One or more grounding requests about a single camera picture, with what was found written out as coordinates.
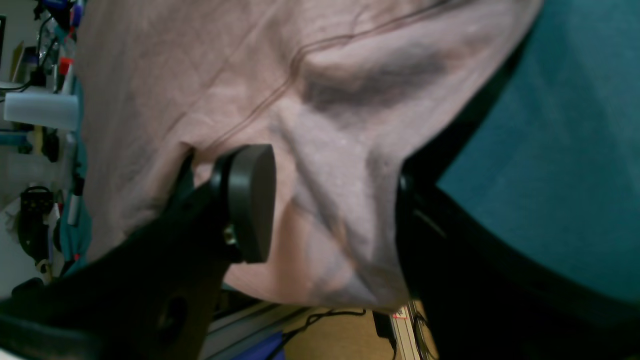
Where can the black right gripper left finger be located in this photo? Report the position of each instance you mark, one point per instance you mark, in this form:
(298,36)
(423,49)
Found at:
(153,296)

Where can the pink T-shirt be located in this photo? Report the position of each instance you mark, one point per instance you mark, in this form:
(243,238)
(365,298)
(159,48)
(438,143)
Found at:
(344,90)

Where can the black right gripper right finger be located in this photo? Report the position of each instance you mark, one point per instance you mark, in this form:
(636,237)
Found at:
(485,301)

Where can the frosted plastic cup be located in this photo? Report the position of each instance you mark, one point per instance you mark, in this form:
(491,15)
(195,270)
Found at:
(42,109)

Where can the teal table cloth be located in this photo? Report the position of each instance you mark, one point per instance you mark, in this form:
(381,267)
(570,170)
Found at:
(554,170)

